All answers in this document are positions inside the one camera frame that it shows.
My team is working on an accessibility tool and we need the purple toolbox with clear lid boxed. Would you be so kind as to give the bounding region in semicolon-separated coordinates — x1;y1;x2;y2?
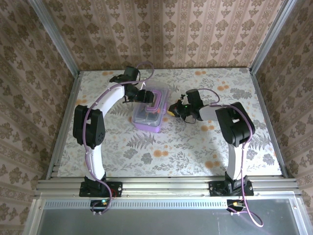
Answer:
131;80;171;134

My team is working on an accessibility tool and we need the grey metal panel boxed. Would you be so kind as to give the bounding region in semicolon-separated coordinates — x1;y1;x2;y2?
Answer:
23;198;306;235

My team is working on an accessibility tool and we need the right connector board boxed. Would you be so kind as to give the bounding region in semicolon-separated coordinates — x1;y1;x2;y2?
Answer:
226;199;245;212

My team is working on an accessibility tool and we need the connector board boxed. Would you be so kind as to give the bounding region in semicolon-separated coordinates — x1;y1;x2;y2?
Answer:
90;199;111;212
226;199;245;212

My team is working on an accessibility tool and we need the left connector board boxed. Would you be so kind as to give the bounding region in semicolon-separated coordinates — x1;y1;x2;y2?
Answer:
90;199;111;212

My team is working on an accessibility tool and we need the aluminium left side rail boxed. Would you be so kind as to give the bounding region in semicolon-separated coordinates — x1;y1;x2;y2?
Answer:
45;70;83;181

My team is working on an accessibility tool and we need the aluminium right side rail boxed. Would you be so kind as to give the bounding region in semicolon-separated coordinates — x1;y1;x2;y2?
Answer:
248;68;289;179

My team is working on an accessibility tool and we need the aluminium mounting rail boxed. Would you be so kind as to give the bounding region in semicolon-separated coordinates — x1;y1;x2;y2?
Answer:
35;178;300;199

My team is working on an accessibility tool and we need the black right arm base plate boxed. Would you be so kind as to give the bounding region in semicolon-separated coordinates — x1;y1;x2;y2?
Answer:
209;181;254;197

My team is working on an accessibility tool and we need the grey slotted cable duct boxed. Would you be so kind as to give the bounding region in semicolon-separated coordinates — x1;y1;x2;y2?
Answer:
44;199;227;208

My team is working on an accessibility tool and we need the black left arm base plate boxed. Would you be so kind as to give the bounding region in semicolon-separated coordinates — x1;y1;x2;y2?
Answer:
79;181;123;198

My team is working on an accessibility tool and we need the aluminium left corner post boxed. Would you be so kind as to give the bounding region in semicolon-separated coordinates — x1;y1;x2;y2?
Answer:
27;0;81;75

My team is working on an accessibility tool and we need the aluminium corner post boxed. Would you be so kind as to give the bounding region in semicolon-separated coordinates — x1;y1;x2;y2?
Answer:
249;0;298;74
27;0;81;75

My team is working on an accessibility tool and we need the aluminium right corner post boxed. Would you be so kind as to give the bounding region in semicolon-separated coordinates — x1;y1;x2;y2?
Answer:
249;0;298;74

